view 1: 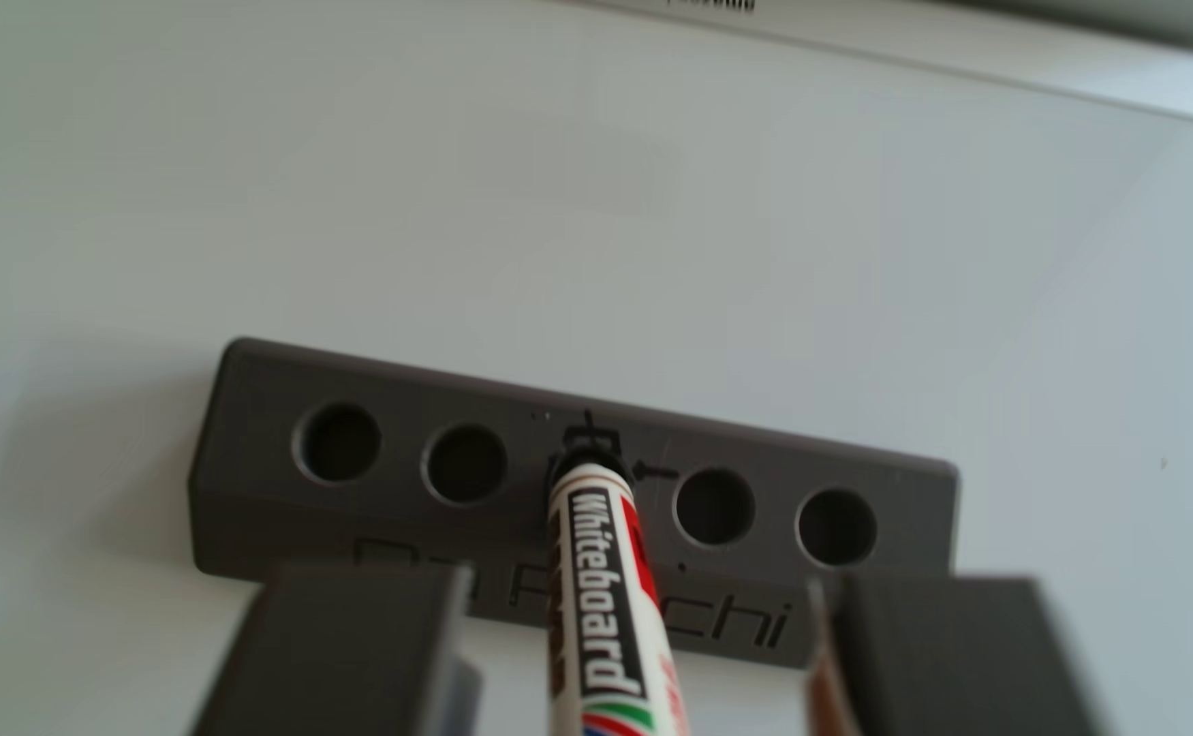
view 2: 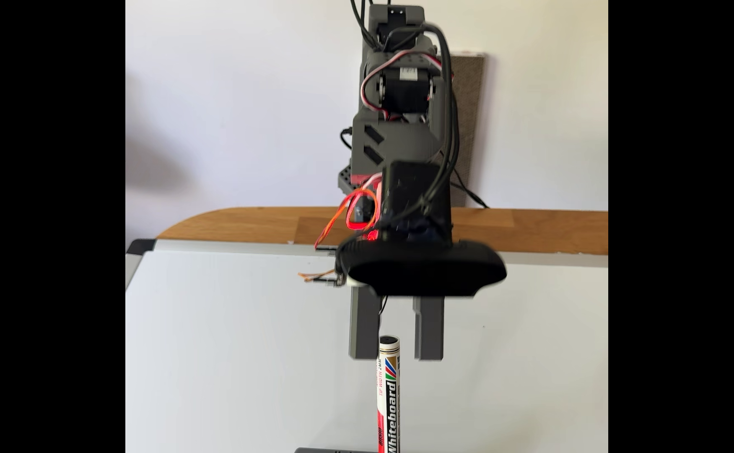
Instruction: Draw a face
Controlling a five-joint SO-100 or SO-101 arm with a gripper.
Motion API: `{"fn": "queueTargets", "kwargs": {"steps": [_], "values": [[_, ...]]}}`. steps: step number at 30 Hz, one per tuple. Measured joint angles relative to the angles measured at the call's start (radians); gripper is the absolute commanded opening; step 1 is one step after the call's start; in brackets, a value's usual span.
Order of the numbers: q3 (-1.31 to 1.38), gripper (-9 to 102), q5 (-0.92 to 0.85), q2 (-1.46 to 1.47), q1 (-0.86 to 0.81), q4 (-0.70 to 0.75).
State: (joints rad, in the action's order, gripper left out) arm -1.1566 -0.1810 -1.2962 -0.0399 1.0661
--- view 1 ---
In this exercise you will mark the white whiteboard marker pen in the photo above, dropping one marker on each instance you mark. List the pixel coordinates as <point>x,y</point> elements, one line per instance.
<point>606,603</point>

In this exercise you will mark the grey Da Pinchi pen holder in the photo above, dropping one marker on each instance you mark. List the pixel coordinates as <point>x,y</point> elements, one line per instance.
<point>249,480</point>

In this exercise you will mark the whiteboard with aluminium frame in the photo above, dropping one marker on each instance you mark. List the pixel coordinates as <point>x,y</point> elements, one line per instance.
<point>453,184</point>

